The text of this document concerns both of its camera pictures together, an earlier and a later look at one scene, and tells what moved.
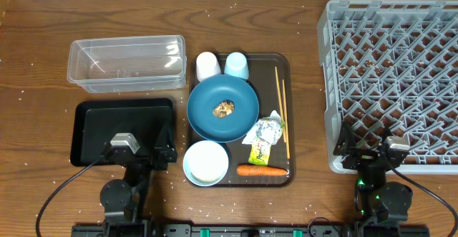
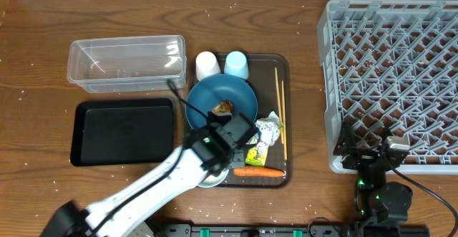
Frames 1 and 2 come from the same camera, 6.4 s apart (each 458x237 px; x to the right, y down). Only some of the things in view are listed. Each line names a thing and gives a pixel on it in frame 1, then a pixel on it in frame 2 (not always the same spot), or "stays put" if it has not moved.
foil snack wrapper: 268,131 stays put
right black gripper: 361,156 stays put
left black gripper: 170,156 -> 241,162
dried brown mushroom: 224,109 stays put
